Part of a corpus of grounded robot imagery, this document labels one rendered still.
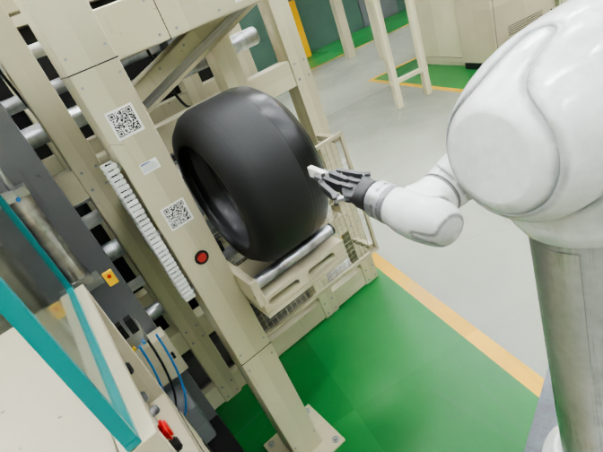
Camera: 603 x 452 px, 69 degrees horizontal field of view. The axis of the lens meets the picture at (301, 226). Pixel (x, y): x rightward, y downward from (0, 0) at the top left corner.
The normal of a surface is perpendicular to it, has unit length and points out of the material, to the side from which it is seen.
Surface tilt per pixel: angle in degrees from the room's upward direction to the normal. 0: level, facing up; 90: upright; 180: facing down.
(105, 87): 90
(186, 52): 90
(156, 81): 90
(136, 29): 90
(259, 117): 41
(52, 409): 0
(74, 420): 0
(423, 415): 0
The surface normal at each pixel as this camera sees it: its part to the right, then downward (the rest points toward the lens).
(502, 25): 0.38, 0.34
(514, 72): -0.53, -0.54
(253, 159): 0.34, -0.18
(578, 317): -0.65, 0.56
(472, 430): -0.33, -0.81
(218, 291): 0.56, 0.23
